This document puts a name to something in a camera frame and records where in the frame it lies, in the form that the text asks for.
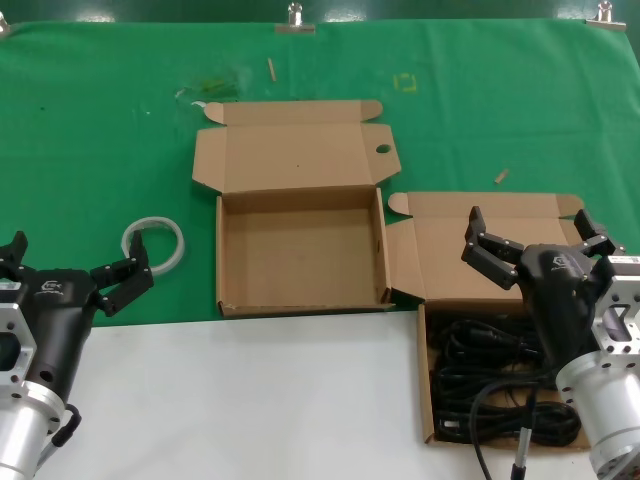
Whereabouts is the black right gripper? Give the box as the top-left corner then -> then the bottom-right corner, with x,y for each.
460,205 -> 627,369

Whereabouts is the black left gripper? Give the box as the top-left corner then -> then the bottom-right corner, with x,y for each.
0,230 -> 155,402

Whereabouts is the open cardboard box with dot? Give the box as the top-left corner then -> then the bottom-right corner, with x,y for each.
192,99 -> 403,319

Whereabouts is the clear tape roll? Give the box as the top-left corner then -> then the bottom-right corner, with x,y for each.
121,215 -> 186,276

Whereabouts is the green cloth mat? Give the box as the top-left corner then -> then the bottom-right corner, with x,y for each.
0,18 -> 640,329

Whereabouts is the clear plastic wrapper scrap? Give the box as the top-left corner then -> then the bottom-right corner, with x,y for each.
174,64 -> 254,101

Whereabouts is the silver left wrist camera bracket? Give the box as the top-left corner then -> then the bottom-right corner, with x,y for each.
0,282 -> 39,396

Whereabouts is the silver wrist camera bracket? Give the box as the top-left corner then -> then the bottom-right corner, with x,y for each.
592,254 -> 640,357
0,282 -> 39,396

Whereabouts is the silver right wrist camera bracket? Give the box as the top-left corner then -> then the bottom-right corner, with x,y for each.
592,254 -> 640,357

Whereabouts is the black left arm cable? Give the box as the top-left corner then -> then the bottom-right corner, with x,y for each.
49,403 -> 82,449

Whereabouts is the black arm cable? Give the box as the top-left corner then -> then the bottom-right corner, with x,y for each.
469,372 -> 561,480
49,403 -> 82,449

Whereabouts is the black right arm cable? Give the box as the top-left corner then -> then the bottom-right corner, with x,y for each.
469,372 -> 561,480

